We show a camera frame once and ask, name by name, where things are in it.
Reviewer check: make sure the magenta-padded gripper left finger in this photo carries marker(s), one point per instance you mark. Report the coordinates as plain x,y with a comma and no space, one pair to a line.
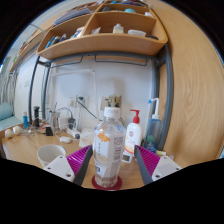
58,166

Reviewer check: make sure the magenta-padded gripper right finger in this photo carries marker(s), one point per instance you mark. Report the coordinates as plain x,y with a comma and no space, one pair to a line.
166,166

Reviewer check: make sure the clear plastic water bottle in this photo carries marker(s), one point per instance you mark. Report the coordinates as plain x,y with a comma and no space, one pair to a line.
108,146

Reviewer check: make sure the cream plastic cup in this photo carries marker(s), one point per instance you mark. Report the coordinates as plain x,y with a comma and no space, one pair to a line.
48,153

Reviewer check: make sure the white power strip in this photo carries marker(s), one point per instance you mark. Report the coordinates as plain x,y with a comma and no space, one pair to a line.
72,133

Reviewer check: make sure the black charger block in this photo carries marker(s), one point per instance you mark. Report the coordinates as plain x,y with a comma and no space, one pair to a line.
49,130

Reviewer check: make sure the blue spray bottle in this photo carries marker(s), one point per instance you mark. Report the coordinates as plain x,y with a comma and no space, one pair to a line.
152,130

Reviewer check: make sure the white tissue pack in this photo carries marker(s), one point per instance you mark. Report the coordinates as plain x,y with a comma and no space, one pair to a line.
86,138

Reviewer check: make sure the small white display device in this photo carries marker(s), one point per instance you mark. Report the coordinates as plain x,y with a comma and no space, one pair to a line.
126,157

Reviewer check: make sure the white red-pump lotion bottle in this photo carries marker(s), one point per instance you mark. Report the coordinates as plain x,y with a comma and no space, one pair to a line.
133,135

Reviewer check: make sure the flat round red coaster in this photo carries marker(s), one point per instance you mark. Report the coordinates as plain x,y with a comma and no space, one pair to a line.
117,185

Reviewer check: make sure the white round roll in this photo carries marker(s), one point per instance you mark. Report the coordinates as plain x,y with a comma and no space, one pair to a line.
17,130
8,133

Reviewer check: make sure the black cylindrical gadget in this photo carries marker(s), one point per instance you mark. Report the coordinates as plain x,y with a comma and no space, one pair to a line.
36,115

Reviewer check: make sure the small blue bottle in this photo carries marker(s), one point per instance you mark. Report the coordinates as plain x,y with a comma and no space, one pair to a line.
25,120

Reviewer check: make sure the bed with light sheet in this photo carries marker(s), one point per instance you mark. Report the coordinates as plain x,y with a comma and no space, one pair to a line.
10,123

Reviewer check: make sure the wooden wardrobe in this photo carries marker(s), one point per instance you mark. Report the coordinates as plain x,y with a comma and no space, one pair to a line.
196,100

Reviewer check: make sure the teal pillow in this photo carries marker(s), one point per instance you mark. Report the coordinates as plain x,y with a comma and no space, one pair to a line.
5,111

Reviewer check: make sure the grey striped curtain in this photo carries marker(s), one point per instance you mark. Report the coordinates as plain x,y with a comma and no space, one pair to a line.
7,88

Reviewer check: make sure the wooden shelf unit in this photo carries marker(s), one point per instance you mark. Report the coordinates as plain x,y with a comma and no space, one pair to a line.
113,43

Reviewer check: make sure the white wall socket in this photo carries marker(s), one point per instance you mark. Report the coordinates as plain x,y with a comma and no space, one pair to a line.
104,103
72,102
85,99

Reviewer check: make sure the grey metal frame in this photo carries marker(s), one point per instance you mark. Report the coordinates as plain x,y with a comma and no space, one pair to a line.
169,100

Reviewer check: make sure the wooden loft bed rail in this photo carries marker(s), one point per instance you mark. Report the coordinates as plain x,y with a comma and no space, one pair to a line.
31,43

